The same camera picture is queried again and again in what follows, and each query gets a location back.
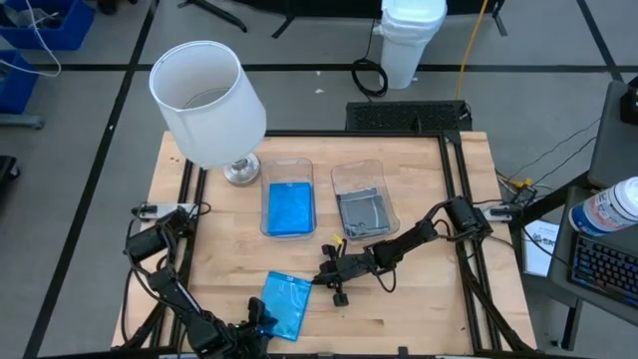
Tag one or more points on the dark grey computer desk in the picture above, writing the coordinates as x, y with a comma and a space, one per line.
563, 259

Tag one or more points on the white printed paper sheet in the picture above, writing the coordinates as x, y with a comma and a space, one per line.
541, 249

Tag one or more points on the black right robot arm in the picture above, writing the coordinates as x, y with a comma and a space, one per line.
404, 244

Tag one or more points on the blue plastic disc case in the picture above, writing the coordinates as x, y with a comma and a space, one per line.
289, 304
290, 209

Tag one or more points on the black aluminium table frame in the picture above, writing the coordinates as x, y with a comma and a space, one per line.
349, 133

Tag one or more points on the black keyboard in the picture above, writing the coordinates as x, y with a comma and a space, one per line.
608, 269

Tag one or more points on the grey metal foot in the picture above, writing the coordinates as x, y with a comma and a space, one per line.
20, 122

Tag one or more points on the white trash can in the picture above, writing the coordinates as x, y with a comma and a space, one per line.
409, 45

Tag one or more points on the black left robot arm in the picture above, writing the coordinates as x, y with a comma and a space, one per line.
172, 289

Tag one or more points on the clear black jewel case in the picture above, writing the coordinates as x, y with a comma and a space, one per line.
361, 212

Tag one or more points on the silver metal mounting plate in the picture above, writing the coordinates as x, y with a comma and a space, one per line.
154, 210
503, 213

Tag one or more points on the black perforated metal box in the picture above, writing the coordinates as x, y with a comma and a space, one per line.
406, 115

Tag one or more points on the white wipes canister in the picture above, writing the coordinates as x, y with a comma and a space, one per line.
605, 207

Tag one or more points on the clear plastic bin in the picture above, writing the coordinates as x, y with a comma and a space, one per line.
287, 169
356, 174

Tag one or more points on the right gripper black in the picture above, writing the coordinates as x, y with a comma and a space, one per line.
354, 269

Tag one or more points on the grey desk top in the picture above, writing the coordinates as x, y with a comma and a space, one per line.
613, 149

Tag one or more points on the white shade table lamp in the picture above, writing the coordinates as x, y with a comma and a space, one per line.
207, 109

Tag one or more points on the blue storage bin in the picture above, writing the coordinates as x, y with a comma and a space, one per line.
60, 35
15, 85

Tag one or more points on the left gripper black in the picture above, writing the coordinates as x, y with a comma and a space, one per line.
246, 341

